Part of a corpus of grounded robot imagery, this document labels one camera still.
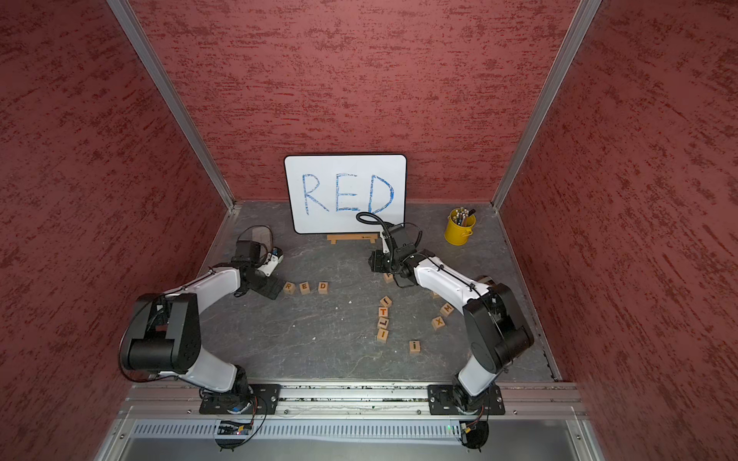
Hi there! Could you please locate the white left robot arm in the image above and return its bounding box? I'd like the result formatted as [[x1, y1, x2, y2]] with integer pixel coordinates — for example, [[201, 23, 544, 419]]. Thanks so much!
[[118, 240, 284, 415]]

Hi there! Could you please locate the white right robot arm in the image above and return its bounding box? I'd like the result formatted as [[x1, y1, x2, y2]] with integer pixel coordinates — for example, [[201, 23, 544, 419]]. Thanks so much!
[[356, 211, 534, 414]]

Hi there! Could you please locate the wooden block letter M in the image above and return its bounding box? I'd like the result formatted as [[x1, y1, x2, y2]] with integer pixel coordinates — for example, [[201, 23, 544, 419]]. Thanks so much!
[[440, 303, 455, 318]]

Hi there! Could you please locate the wooden block letter X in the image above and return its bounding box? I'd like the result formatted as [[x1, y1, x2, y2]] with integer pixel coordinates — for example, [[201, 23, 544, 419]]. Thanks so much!
[[432, 317, 446, 330]]

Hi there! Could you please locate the grey stone-look eraser case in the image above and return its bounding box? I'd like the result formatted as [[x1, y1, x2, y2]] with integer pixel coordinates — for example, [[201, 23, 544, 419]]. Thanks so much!
[[249, 226, 273, 248]]

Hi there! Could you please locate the wooden whiteboard stand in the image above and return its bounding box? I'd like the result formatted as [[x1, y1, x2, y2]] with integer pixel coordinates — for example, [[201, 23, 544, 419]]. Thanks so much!
[[327, 232, 379, 245]]

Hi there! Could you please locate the yellow pencil cup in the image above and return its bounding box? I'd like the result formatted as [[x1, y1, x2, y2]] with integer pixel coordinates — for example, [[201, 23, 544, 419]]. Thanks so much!
[[444, 207, 477, 246]]

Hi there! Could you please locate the whiteboard with RED text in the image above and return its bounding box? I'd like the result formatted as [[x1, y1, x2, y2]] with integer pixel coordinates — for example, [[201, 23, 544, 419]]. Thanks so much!
[[284, 154, 407, 234]]

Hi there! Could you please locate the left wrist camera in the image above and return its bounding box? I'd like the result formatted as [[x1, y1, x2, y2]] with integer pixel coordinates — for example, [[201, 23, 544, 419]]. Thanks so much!
[[256, 247, 284, 278]]

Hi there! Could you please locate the black corrugated cable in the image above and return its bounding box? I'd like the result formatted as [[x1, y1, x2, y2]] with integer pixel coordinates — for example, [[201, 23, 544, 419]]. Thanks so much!
[[356, 211, 399, 260]]

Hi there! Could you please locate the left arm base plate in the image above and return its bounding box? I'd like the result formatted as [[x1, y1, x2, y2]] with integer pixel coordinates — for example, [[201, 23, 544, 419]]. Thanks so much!
[[199, 383, 282, 417]]

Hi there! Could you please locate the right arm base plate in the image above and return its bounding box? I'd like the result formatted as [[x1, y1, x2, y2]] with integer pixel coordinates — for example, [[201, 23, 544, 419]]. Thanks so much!
[[427, 384, 505, 416]]

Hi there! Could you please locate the aluminium front rail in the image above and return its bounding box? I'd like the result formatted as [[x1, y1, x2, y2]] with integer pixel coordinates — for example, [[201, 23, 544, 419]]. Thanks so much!
[[117, 380, 589, 421]]

